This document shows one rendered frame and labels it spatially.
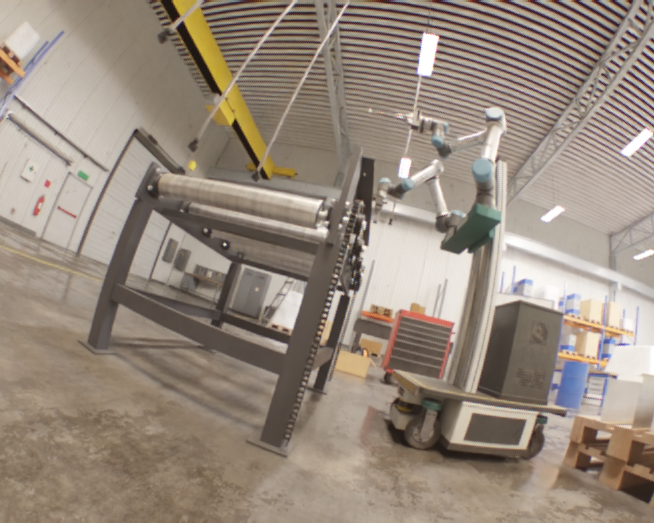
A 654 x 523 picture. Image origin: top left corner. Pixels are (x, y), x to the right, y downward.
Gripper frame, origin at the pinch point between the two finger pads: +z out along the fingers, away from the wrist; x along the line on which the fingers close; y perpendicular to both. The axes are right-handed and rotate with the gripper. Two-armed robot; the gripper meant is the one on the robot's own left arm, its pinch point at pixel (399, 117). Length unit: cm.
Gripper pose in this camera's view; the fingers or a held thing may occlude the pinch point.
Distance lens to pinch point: 196.7
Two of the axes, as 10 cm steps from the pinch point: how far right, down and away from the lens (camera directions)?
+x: -2.8, 9.3, -2.2
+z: -9.5, -2.5, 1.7
